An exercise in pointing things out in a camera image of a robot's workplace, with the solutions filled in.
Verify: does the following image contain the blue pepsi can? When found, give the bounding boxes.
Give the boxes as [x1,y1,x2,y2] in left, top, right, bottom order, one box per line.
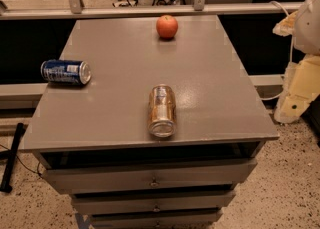
[40,60,91,86]

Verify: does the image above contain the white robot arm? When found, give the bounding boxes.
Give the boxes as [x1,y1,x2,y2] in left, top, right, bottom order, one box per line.
[273,0,320,123]

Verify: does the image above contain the red apple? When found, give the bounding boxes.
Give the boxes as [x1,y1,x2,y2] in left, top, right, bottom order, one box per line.
[156,15,178,39]

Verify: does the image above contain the grey drawer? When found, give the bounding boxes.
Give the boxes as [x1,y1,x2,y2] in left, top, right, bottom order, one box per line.
[90,209,222,229]
[72,190,235,215]
[43,158,257,194]

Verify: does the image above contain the bottom grey drawer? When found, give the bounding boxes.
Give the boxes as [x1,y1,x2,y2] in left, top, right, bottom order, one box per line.
[90,209,222,229]

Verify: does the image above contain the grey drawer cabinet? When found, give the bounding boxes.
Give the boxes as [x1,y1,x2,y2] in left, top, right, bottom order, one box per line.
[21,16,277,229]

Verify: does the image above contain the middle grey drawer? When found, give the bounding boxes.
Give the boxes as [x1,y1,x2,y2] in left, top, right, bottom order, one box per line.
[72,190,235,215]

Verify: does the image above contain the black stand leg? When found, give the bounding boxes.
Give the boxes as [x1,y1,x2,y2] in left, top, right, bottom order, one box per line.
[0,123,25,193]

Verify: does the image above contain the top grey drawer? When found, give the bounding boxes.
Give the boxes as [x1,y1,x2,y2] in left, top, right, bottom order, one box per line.
[43,158,257,194]

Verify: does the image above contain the orange soda can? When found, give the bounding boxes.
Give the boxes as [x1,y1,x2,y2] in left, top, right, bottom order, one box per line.
[148,84,177,138]

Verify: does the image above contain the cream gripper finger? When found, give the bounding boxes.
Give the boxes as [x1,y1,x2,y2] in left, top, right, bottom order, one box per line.
[272,11,297,37]
[274,55,320,123]

